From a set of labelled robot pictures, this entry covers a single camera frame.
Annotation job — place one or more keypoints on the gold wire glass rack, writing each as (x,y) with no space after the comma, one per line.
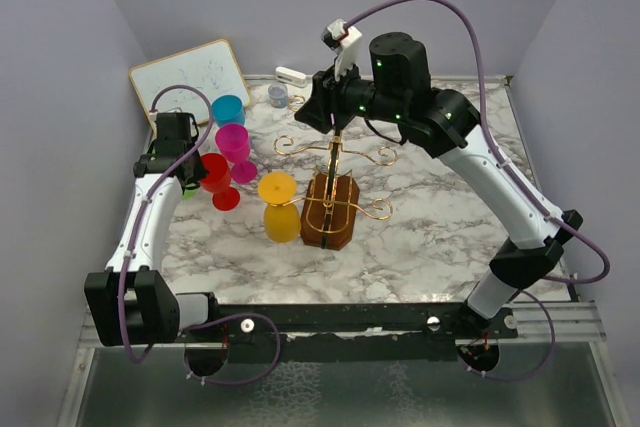
(380,209)

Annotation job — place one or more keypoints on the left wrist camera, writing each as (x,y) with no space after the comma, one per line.
(155,113)

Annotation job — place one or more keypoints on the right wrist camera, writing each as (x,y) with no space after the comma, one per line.
(344,42)

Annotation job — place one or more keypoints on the white eraser box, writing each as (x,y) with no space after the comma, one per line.
(290,76)

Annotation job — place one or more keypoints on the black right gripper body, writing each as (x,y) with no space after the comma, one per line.
(348,98)

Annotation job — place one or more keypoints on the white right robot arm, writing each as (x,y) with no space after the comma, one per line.
(447,126)

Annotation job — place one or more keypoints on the black mounting rail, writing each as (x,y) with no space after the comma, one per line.
(331,333)

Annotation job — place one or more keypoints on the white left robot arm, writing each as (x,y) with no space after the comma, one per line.
(131,294)

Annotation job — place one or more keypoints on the blue wine glass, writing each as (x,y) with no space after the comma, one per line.
(228,109)

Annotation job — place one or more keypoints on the small whiteboard gold frame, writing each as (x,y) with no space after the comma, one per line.
(210,68)

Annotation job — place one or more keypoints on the red wine glass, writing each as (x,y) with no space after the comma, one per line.
(218,182)

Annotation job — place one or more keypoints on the yellow wine glass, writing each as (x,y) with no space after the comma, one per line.
(281,218)

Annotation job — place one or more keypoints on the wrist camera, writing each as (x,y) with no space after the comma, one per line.
(344,42)
(155,113)

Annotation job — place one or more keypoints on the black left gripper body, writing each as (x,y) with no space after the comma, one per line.
(198,170)

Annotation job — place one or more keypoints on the green wine glass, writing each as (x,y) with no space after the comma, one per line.
(189,193)

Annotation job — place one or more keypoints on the wooden rack base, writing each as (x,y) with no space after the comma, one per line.
(329,211)

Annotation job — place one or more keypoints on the pink wine glass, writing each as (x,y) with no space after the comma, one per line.
(233,142)

